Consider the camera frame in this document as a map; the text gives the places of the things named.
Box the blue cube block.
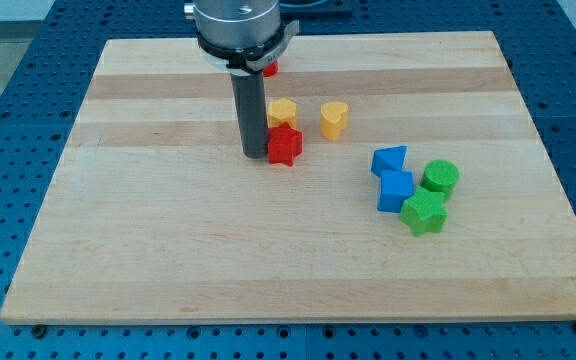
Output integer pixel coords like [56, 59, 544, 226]
[377, 170, 414, 213]

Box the red star block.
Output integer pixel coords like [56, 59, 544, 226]
[267, 123, 303, 166]

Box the yellow heart block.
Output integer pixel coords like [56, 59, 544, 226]
[320, 101, 349, 141]

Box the green star block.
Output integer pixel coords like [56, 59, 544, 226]
[400, 186, 448, 237]

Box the blue triangle block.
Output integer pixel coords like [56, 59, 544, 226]
[371, 146, 407, 177]

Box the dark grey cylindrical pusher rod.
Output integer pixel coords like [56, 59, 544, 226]
[231, 72, 269, 159]

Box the yellow hexagon block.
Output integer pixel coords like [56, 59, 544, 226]
[267, 98, 297, 129]

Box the red cylinder block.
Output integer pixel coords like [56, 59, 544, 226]
[263, 61, 279, 78]

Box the green cylinder block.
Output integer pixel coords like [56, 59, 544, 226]
[420, 159, 460, 200]

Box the light wooden board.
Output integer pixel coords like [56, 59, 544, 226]
[0, 31, 576, 325]

